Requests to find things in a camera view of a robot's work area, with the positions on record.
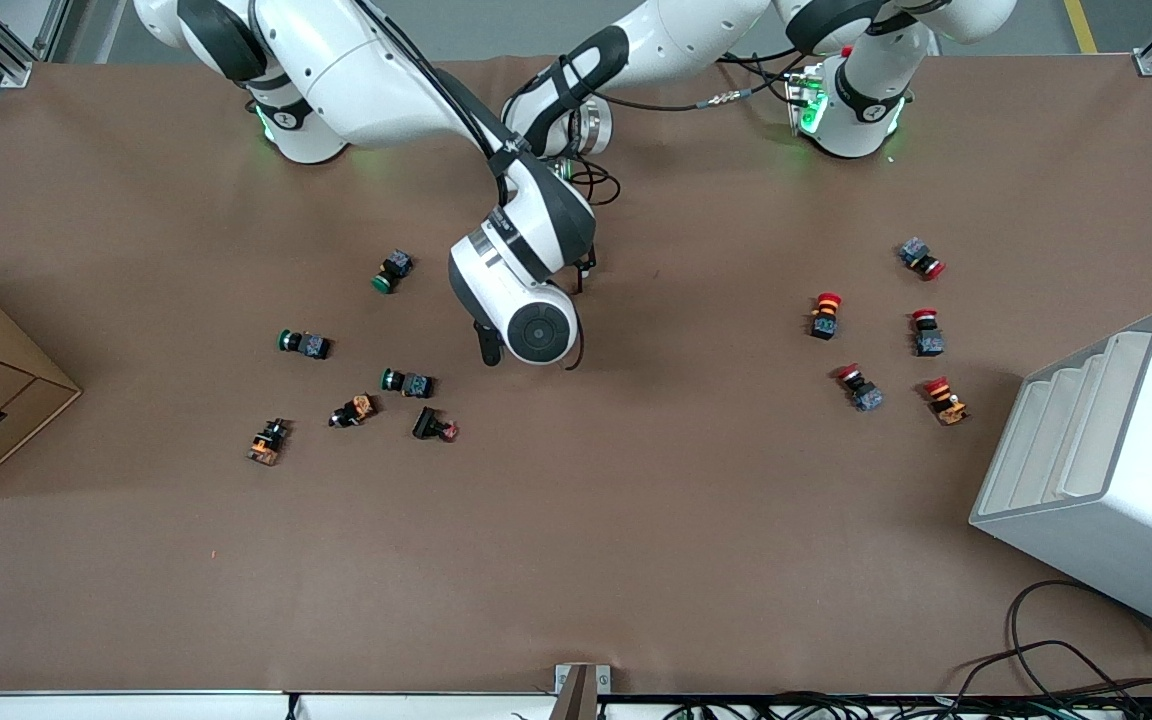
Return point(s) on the brown paper table cover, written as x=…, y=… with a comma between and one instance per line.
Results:
x=636, y=540

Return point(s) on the white slotted storage rack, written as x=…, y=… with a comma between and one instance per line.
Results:
x=1136, y=480

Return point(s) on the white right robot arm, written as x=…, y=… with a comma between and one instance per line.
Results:
x=356, y=70

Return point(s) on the red mushroom button blue body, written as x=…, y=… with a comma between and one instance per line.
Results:
x=916, y=252
x=928, y=340
x=864, y=393

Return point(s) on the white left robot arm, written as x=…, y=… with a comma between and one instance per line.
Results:
x=686, y=30

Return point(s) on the black selector switch orange body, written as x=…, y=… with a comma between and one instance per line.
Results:
x=266, y=445
x=356, y=408

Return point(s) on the white table edge rail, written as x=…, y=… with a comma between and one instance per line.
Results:
x=136, y=706

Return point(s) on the green mushroom push button switch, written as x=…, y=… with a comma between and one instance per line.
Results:
x=311, y=345
x=414, y=384
x=397, y=265

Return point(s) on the red mushroom button orange body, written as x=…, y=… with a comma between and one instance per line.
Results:
x=948, y=405
x=824, y=318

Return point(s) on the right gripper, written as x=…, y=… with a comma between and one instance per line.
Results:
x=488, y=345

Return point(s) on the square white push button switch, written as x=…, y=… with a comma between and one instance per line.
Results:
x=428, y=424

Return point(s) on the metal table edge bracket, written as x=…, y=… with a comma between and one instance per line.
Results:
x=581, y=690

